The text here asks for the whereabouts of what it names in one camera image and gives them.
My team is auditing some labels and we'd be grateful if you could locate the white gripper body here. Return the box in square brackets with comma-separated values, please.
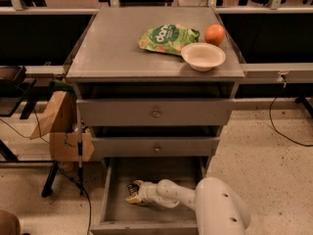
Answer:
[138, 182, 157, 203]

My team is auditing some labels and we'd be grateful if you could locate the black rxbar chocolate bar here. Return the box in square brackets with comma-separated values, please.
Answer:
[127, 183, 140, 197]

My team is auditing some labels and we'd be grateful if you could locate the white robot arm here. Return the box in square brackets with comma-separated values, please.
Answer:
[126, 177, 251, 235]

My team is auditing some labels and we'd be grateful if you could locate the grey open bottom drawer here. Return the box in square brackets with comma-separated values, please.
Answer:
[91, 157, 205, 235]

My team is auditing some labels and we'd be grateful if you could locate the grey middle drawer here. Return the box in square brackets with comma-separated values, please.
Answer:
[92, 137, 220, 158]

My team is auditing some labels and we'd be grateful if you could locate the grey top drawer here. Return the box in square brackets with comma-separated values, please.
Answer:
[77, 99, 235, 126]

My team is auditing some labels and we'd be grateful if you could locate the grey drawer cabinet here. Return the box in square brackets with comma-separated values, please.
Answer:
[66, 6, 246, 168]

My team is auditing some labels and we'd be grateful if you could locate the brown cardboard box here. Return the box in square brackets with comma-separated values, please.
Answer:
[29, 91, 96, 163]

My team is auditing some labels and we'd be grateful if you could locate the brown round object corner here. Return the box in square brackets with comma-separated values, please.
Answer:
[0, 211, 21, 235]

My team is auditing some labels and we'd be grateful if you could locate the white paper bowl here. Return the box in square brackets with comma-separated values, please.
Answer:
[181, 42, 226, 71]

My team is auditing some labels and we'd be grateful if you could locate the green snack bag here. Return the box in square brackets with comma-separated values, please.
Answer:
[138, 24, 200, 56]

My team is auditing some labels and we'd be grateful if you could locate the orange fruit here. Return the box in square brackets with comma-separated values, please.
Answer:
[204, 24, 225, 46]

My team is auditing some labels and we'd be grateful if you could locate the black floor cable left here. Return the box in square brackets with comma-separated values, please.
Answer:
[0, 110, 93, 235]

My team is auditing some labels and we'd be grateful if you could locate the black floor cable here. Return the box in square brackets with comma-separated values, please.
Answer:
[0, 110, 93, 235]
[268, 96, 313, 148]

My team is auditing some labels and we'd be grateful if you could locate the black table frame left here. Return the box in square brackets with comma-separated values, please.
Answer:
[0, 66, 59, 198]

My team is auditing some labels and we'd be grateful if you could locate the black floor cable right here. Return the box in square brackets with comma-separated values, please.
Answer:
[268, 96, 313, 148]

